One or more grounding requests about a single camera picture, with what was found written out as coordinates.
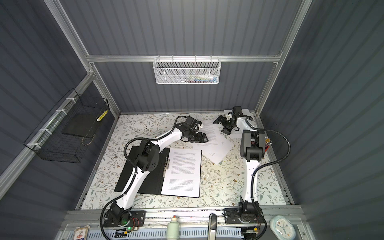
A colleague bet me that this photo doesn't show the yellow marker in black basket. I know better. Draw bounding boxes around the yellow marker in black basket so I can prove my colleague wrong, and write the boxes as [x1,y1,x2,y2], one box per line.
[97,109,109,122]

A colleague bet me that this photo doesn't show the silver handle at front rail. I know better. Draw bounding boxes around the silver handle at front rail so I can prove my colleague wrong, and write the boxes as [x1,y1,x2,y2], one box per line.
[208,213,218,240]

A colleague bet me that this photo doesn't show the red folder with black inside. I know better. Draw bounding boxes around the red folder with black inside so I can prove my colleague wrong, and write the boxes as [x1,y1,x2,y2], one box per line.
[113,146,202,199]

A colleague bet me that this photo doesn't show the right black corrugated cable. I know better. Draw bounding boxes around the right black corrugated cable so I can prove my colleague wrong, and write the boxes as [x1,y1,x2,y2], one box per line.
[244,116,292,208]

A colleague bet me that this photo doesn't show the red pen cup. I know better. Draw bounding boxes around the red pen cup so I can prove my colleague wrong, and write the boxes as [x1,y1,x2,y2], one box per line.
[265,137,273,152]

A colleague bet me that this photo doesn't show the black wire side basket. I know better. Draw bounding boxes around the black wire side basket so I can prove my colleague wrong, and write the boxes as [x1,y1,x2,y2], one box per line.
[24,91,110,164]

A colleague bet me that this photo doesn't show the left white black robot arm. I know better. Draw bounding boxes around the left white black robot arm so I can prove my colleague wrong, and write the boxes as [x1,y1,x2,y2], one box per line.
[113,116,209,210]

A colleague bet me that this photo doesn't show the white analog clock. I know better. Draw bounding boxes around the white analog clock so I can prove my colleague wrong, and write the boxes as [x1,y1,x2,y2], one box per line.
[269,215,296,240]

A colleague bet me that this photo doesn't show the printed paper sheet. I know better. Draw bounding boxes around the printed paper sheet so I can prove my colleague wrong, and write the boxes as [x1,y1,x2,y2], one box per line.
[229,109,255,139]
[192,124,234,165]
[161,149,202,198]

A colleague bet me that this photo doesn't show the small card box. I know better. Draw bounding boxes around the small card box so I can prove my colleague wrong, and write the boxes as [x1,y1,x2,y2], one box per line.
[72,226,90,240]

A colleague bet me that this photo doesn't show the left black corrugated cable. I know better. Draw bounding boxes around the left black corrugated cable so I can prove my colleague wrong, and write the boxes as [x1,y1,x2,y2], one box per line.
[99,115,188,240]

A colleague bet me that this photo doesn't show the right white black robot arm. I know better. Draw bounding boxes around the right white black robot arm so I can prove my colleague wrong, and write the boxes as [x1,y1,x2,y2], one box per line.
[213,106,266,204]

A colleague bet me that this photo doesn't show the white plastic bottle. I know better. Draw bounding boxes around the white plastic bottle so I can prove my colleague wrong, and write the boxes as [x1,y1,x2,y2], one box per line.
[166,215,180,240]

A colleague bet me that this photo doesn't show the black corrugated cable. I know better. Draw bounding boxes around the black corrugated cable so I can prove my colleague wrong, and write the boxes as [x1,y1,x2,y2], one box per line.
[99,115,188,240]
[244,116,292,208]

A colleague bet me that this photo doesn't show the white wire wall basket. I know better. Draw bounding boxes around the white wire wall basket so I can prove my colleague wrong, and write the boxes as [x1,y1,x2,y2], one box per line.
[153,59,222,85]

